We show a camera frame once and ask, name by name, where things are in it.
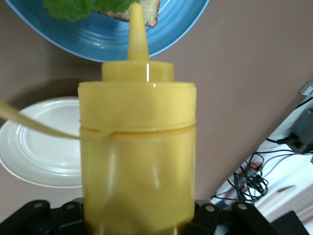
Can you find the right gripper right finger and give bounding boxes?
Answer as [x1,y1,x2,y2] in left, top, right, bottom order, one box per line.
[185,199,277,235]

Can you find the black cable tangle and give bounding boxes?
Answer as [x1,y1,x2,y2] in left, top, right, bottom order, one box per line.
[211,136,313,211]

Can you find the brown bread slice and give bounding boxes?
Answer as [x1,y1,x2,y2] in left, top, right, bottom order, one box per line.
[97,0,161,29]

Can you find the blue round plate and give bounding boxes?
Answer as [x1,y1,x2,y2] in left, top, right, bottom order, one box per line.
[4,0,211,63]

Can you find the beige round plate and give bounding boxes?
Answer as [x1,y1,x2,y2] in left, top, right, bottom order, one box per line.
[0,96,84,189]

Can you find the green lettuce leaf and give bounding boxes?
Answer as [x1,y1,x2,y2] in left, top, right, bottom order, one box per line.
[42,0,142,24]

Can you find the yellow mustard squeeze bottle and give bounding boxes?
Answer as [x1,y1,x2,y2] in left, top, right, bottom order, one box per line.
[0,2,198,235]

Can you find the small metal camera bracket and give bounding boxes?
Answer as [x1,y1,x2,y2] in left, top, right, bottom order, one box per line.
[296,77,313,96]

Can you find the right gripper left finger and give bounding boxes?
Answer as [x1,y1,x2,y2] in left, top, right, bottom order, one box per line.
[0,198,87,235]

